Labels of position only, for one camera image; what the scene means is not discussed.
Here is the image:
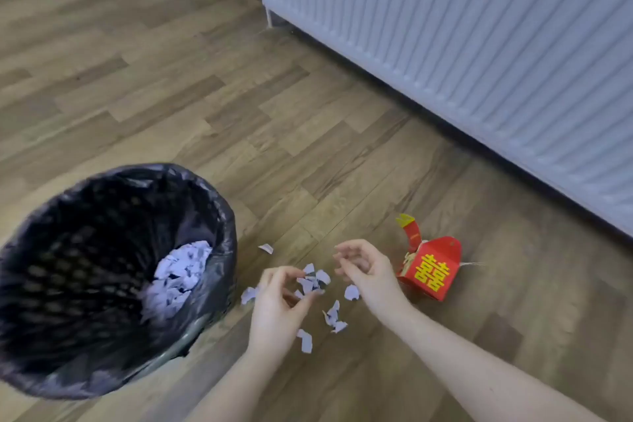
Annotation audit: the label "white paper scraps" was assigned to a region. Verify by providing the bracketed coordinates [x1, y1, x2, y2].
[241, 242, 362, 355]
[140, 240, 214, 322]

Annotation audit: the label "bin with black liner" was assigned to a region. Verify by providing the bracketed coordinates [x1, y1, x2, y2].
[0, 163, 238, 400]

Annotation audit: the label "person's left forearm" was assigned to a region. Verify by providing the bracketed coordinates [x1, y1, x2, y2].
[185, 345, 297, 422]

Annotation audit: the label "person's left hand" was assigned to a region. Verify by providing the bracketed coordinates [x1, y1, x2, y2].
[246, 266, 326, 359]

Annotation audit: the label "person's right forearm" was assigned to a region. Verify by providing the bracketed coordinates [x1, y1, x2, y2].
[380, 300, 612, 422]

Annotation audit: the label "person's right hand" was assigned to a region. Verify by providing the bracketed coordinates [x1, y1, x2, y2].
[332, 238, 415, 322]

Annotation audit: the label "red paper box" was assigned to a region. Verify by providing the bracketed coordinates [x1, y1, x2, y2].
[395, 212, 481, 303]

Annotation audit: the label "white ribbed radiator panel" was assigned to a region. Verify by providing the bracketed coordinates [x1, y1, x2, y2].
[256, 0, 633, 239]

